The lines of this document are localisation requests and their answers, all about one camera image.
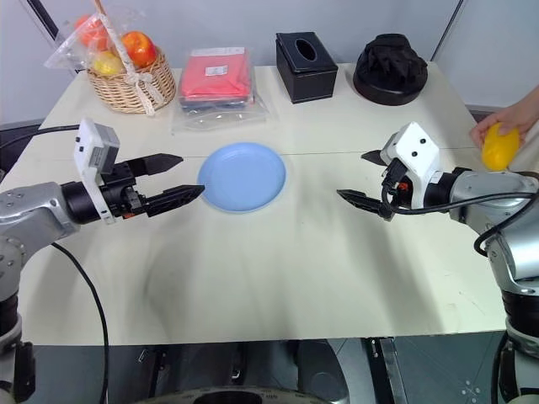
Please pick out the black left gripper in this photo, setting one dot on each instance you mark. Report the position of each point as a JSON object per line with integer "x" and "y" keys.
{"x": 122, "y": 193}

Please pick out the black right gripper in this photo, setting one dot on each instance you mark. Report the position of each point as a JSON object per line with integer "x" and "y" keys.
{"x": 398, "y": 185}

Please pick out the yellow mango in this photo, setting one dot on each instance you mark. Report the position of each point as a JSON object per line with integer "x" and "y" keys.
{"x": 500, "y": 147}

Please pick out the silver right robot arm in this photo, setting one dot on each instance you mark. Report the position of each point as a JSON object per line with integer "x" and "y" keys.
{"x": 501, "y": 235}

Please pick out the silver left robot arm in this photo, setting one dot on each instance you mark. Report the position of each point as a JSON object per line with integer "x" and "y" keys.
{"x": 29, "y": 210}

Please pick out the dark rounded robot base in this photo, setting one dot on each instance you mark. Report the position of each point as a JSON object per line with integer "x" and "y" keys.
{"x": 236, "y": 370}

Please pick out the light blue round plate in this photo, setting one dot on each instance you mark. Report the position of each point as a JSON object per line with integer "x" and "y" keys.
{"x": 242, "y": 178}

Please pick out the red object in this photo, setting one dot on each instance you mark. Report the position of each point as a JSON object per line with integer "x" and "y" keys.
{"x": 90, "y": 31}

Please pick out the person's bare hand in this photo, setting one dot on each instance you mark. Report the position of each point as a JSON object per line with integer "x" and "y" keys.
{"x": 509, "y": 120}

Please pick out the woven wicker basket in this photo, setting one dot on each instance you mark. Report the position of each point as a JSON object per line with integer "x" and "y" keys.
{"x": 135, "y": 86}

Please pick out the bagged red folded cloths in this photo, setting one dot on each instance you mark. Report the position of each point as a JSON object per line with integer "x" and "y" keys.
{"x": 217, "y": 88}

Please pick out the black round hat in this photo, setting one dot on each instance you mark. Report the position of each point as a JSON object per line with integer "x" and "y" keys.
{"x": 391, "y": 67}

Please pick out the yellow lemon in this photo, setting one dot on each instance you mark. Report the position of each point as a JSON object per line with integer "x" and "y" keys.
{"x": 107, "y": 64}

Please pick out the black tissue box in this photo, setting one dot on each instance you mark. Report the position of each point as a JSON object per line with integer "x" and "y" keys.
{"x": 305, "y": 65}

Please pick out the red apple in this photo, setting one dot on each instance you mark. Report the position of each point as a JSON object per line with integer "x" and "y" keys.
{"x": 139, "y": 48}

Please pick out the clear plastic bag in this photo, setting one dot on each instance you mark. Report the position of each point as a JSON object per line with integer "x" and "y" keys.
{"x": 80, "y": 46}

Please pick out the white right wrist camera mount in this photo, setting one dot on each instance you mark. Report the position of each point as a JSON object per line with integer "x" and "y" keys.
{"x": 414, "y": 162}

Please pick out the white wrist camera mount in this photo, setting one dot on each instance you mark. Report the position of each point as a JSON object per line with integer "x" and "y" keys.
{"x": 93, "y": 151}
{"x": 414, "y": 162}

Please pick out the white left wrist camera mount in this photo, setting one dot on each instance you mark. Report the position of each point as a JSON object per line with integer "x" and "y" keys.
{"x": 93, "y": 151}

